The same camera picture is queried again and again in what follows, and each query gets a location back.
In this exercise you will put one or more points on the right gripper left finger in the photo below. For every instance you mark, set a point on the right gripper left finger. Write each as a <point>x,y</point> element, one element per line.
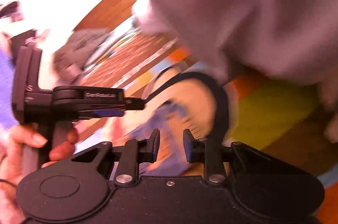
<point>132,154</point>

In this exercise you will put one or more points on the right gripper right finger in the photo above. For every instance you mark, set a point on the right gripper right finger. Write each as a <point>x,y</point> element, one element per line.
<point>206,151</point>

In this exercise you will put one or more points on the blue patterned pajama pants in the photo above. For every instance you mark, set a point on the blue patterned pajama pants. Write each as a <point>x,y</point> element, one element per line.
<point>171,119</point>

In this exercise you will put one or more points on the person's left hand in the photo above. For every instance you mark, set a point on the person's left hand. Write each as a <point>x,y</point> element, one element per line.
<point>13,147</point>

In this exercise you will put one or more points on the blue bicycle wardrobe curtain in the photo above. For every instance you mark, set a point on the blue bicycle wardrobe curtain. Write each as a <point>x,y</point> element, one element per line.
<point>7,76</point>

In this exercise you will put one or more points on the brown quilted jacket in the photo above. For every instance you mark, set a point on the brown quilted jacket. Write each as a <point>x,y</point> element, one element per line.
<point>70,59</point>

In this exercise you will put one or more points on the colourful cartoon bed sheet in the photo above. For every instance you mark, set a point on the colourful cartoon bed sheet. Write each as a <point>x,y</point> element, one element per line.
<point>282,119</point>

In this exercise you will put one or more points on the black hanging bag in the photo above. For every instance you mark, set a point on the black hanging bag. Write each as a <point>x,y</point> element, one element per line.
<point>12,11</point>

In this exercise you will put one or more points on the wooden headboard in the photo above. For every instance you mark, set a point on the wooden headboard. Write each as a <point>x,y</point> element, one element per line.
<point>107,14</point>

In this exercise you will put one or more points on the grey lilac duvet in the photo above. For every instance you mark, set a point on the grey lilac duvet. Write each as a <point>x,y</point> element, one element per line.
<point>294,40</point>

